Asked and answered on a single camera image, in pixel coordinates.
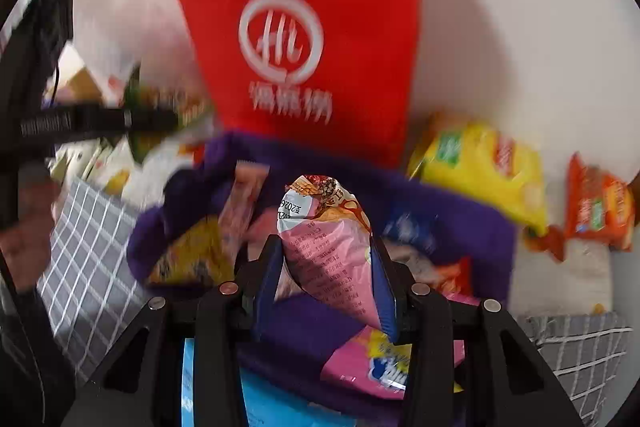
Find yellow rice cracker packet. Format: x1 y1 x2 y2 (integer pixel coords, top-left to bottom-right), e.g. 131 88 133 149
146 216 234 286

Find yellow chips bag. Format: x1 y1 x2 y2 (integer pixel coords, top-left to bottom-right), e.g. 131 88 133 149
407 112 548 236

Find white Miniso plastic bag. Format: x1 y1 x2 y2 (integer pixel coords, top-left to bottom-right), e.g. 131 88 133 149
73 0 212 110

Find red paper shopping bag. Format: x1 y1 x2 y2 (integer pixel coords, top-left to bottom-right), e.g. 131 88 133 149
179 0 420 168

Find small red snack packet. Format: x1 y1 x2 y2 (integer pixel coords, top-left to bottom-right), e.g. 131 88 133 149
434 257 474 297

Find orange red chips bag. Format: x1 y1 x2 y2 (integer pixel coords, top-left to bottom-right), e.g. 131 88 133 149
564 153 634 251

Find purple towel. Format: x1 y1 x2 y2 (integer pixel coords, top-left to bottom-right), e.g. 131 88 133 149
127 132 516 426

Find long pink bear candy bar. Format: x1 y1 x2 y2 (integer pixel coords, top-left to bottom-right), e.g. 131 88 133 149
218 160 269 267

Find green rice cracker packet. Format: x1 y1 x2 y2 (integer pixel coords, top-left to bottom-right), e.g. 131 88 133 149
122 64 213 165

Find blue tissue box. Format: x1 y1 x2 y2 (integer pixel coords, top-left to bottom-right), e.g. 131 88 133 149
181 338 357 427

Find person left hand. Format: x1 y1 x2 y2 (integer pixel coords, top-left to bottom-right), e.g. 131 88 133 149
1 179 60 294

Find blue small snack packet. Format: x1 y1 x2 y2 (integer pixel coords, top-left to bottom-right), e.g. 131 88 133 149
382 206 438 256

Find pink strawberry snack bag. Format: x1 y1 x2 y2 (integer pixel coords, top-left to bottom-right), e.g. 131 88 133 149
277 174 381 329

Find grey checked blanket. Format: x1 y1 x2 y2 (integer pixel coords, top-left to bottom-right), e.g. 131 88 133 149
38 179 632 426

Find pink yellow snack packet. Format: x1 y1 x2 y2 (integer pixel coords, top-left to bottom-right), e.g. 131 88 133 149
319 323 467 400

